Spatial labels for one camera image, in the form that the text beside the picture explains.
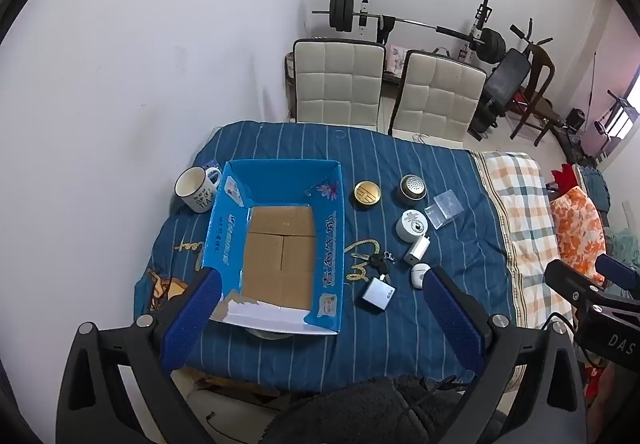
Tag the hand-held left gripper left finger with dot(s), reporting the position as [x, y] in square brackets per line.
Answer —
[192, 319]

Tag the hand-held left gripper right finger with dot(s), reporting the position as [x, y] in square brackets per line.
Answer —
[452, 319]

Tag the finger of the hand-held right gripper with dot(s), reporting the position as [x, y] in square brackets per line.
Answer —
[570, 276]
[620, 269]

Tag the white earbuds case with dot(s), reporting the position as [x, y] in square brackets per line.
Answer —
[417, 274]

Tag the white charger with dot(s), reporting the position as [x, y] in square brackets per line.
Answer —
[417, 251]

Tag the silver power adapter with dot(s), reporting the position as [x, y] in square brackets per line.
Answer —
[377, 294]

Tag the blue cardboard box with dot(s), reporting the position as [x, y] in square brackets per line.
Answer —
[227, 244]

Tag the black car key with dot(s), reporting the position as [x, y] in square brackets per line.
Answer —
[382, 266]

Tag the white round jar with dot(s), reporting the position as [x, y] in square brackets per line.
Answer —
[411, 225]

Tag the clear plastic box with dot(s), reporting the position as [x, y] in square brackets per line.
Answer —
[442, 209]

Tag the round perforated metal lid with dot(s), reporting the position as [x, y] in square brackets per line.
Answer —
[413, 187]

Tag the round gold tin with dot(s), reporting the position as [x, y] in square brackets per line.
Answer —
[367, 195]

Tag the orange floral pillow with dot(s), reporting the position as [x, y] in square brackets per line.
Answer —
[575, 224]

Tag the orange plaid blanket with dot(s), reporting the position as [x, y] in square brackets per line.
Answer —
[520, 204]

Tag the teal cloth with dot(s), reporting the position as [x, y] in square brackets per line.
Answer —
[595, 184]

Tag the red cloth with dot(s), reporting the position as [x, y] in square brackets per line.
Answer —
[562, 176]

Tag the white printed mug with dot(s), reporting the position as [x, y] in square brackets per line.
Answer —
[192, 189]

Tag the dark fleece cloth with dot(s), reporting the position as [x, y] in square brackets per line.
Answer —
[350, 414]

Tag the blue striped blanket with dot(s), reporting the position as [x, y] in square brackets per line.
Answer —
[425, 148]

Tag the brown wooden chair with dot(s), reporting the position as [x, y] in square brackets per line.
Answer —
[542, 68]

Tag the black weight bench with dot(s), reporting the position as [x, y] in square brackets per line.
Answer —
[507, 76]

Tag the white padded chair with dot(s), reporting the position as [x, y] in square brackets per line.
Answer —
[337, 83]
[437, 96]

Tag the pink patterned box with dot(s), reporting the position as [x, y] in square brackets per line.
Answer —
[398, 57]

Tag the black barbell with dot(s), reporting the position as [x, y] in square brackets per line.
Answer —
[342, 13]

